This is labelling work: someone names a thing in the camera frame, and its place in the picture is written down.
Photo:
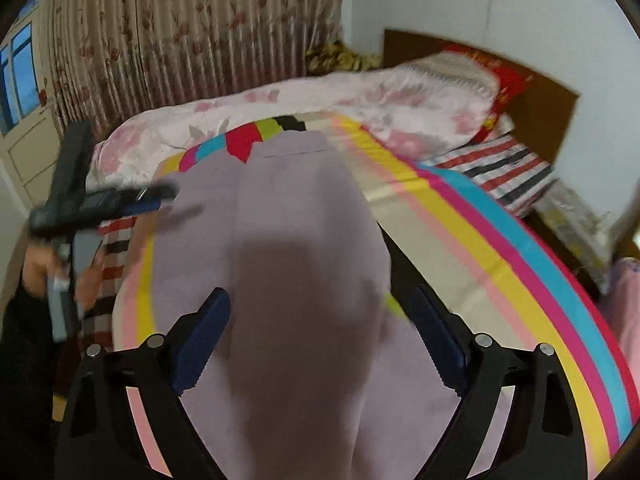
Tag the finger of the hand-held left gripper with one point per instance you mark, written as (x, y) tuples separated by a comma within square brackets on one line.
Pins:
[(145, 206)]

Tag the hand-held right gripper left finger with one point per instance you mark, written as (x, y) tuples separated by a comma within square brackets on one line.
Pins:
[(200, 345)]

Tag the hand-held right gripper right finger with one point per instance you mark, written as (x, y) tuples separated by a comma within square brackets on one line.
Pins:
[(440, 335)]

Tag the lilac pants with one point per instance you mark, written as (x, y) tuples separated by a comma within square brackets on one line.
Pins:
[(300, 210)]

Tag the person's left hand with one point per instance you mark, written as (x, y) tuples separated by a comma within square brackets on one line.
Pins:
[(35, 272)]

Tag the red black plaid cloth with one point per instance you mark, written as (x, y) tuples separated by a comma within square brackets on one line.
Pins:
[(110, 270)]

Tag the rainbow striped bed sheet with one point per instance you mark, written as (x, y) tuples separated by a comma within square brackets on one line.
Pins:
[(450, 240)]

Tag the white door with window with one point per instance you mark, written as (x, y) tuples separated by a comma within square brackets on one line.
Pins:
[(22, 65)]

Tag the patterned cloth by headboard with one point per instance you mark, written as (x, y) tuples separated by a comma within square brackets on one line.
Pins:
[(570, 220)]

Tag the floral striped curtain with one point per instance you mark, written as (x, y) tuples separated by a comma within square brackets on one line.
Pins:
[(175, 35)]

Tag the red black striped bedding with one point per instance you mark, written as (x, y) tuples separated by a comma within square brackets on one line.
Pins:
[(500, 170)]

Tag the pink cloth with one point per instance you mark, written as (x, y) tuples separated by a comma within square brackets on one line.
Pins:
[(625, 285)]

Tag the pink floral quilt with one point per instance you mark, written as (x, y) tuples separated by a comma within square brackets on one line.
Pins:
[(375, 100)]

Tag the yellow black patterned cloth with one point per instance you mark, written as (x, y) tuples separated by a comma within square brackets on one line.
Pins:
[(340, 57)]

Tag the wooden headboard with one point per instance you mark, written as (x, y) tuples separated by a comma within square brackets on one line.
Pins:
[(550, 110)]

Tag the red pillow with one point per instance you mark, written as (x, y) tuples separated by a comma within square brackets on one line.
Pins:
[(510, 85)]

